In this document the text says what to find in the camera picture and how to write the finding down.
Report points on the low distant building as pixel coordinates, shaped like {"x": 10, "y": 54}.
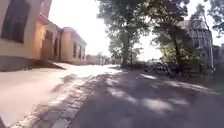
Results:
{"x": 96, "y": 59}

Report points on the large leafy tree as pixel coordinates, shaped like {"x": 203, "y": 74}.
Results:
{"x": 125, "y": 30}

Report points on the grey asphalt road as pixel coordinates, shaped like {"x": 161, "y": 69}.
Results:
{"x": 140, "y": 106}

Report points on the row of parked bicycles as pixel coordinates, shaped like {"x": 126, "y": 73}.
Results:
{"x": 163, "y": 67}

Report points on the cobblestone gutter strip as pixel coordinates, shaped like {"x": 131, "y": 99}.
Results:
{"x": 65, "y": 106}

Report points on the dark leafy tree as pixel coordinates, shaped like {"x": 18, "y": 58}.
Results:
{"x": 171, "y": 33}

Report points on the grey glass-fronted building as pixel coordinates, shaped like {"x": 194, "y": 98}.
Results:
{"x": 201, "y": 40}

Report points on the yellow building with arched windows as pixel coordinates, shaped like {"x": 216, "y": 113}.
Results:
{"x": 23, "y": 40}

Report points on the pale paved sidewalk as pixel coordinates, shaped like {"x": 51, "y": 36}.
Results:
{"x": 23, "y": 90}

